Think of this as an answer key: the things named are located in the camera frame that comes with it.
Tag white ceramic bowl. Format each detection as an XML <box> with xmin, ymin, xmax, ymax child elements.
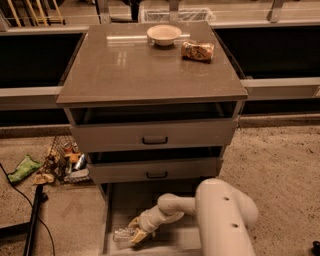
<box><xmin>147</xmin><ymin>25</ymin><xmax>182</xmax><ymax>46</ymax></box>

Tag black metal stand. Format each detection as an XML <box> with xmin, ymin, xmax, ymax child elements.
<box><xmin>0</xmin><ymin>185</ymin><xmax>45</xmax><ymax>256</ymax></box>

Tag wooden chair legs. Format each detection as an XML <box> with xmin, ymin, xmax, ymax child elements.
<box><xmin>1</xmin><ymin>0</ymin><xmax>66</xmax><ymax>27</ymax></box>

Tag green chip bag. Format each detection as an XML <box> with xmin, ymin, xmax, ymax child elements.
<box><xmin>8</xmin><ymin>155</ymin><xmax>41</xmax><ymax>183</ymax></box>

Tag clear plastic water bottle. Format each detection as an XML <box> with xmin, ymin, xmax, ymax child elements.
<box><xmin>113</xmin><ymin>228</ymin><xmax>136</xmax><ymax>242</ymax></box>

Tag grey drawer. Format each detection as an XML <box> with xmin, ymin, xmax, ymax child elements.
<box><xmin>102</xmin><ymin>178</ymin><xmax>203</xmax><ymax>256</ymax></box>
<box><xmin>70</xmin><ymin>119</ymin><xmax>237</xmax><ymax>153</ymax></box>
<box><xmin>87</xmin><ymin>157</ymin><xmax>223</xmax><ymax>184</ymax></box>

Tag yellow snack bag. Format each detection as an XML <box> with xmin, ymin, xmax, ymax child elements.
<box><xmin>181</xmin><ymin>41</ymin><xmax>214</xmax><ymax>61</ymax></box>

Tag white wire basket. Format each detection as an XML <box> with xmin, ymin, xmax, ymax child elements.
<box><xmin>139</xmin><ymin>7</ymin><xmax>216</xmax><ymax>23</ymax></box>

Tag yellow snack packet on floor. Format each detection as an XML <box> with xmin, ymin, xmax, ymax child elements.
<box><xmin>33</xmin><ymin>173</ymin><xmax>55</xmax><ymax>185</ymax></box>

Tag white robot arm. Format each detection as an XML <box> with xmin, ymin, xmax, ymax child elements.
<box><xmin>128</xmin><ymin>178</ymin><xmax>258</xmax><ymax>256</ymax></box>

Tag grey metal railing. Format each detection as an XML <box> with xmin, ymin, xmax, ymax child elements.
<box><xmin>0</xmin><ymin>0</ymin><xmax>320</xmax><ymax>112</ymax></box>

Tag wire basket with items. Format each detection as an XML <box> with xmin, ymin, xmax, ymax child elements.
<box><xmin>39</xmin><ymin>136</ymin><xmax>91</xmax><ymax>184</ymax></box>

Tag middle grey drawer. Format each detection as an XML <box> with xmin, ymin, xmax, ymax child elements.
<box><xmin>87</xmin><ymin>157</ymin><xmax>223</xmax><ymax>184</ymax></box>

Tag top grey drawer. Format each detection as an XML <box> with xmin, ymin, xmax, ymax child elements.
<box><xmin>70</xmin><ymin>119</ymin><xmax>237</xmax><ymax>153</ymax></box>

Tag black cable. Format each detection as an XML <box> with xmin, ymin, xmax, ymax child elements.
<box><xmin>0</xmin><ymin>161</ymin><xmax>56</xmax><ymax>256</ymax></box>

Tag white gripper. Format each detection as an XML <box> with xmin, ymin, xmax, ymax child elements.
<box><xmin>128</xmin><ymin>206</ymin><xmax>184</xmax><ymax>244</ymax></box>

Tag grey drawer cabinet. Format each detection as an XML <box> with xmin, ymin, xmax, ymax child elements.
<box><xmin>55</xmin><ymin>21</ymin><xmax>249</xmax><ymax>256</ymax></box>

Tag bottom grey drawer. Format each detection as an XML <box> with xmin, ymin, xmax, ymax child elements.
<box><xmin>102</xmin><ymin>178</ymin><xmax>203</xmax><ymax>256</ymax></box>

